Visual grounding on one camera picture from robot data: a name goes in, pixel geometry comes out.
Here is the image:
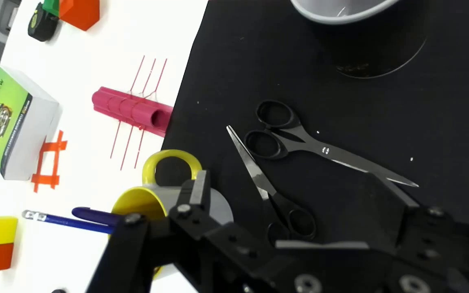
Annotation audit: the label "black handled scissors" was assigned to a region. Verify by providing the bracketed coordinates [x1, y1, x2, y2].
[223, 123, 319, 241]
[242, 97, 421, 190]

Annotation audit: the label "blue pen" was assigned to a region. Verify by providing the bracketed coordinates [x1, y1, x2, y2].
[21, 205, 123, 236]

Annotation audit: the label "grey mug yellow handle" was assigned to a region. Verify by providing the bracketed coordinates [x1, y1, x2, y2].
[109, 148, 236, 278]

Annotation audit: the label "green book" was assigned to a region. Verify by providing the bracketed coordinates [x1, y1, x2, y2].
[0, 63, 61, 182]

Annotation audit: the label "orange frame piece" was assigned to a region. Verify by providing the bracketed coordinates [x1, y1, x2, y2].
[29, 128, 68, 193]

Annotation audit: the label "black rectangular mat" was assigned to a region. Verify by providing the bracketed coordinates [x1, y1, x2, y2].
[159, 0, 469, 257]

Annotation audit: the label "black tape roll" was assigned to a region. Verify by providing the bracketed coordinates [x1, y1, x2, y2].
[25, 0, 60, 44]

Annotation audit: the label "green block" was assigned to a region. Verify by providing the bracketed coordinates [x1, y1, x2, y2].
[40, 0, 61, 18]

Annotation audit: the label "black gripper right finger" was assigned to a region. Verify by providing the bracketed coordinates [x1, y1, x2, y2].
[361, 171, 426, 247]

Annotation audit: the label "orange block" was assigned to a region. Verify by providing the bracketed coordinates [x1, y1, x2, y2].
[56, 0, 100, 32]

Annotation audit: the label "black mug white inside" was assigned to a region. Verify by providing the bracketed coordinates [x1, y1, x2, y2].
[288, 0, 428, 79]

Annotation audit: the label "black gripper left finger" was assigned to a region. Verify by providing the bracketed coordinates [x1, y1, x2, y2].
[174, 167, 211, 214]

